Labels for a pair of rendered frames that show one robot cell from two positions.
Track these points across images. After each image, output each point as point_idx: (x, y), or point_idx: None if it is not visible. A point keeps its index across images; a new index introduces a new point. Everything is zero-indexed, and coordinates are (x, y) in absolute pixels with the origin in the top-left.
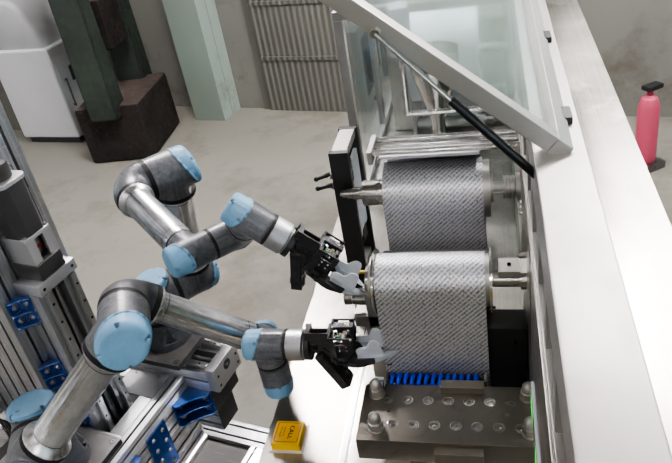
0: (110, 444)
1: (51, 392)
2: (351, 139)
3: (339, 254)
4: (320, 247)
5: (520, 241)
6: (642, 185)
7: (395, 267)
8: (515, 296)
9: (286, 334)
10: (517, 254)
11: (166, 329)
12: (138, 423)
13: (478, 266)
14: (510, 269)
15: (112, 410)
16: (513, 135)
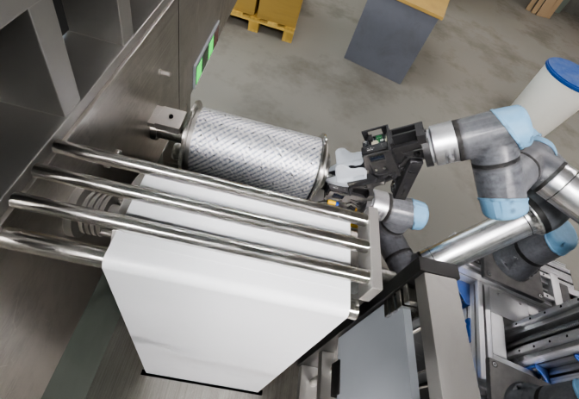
0: (488, 271)
1: (556, 238)
2: (430, 339)
3: (364, 144)
4: (387, 126)
5: (90, 296)
6: None
7: (298, 134)
8: (103, 376)
9: (389, 196)
10: (170, 72)
11: (532, 389)
12: (486, 323)
13: (208, 109)
14: (172, 110)
15: (517, 340)
16: (48, 167)
